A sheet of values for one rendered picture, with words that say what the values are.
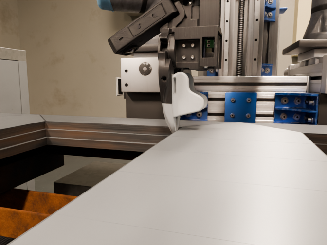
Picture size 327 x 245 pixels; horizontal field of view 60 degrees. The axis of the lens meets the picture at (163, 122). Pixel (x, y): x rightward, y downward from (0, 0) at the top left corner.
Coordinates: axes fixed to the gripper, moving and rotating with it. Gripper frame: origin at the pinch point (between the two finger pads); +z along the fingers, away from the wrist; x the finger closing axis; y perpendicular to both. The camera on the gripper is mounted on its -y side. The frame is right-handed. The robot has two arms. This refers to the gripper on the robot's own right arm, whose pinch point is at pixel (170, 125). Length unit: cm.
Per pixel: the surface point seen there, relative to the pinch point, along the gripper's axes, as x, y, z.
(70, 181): 18.2, -31.2, 18.6
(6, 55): 40, -71, -16
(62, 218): -29.4, 2.0, 0.7
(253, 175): -19.0, 12.0, 0.7
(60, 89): 328, -263, 5
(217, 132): -0.2, 7.2, 0.7
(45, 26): 326, -281, -87
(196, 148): -11.1, 6.1, 0.7
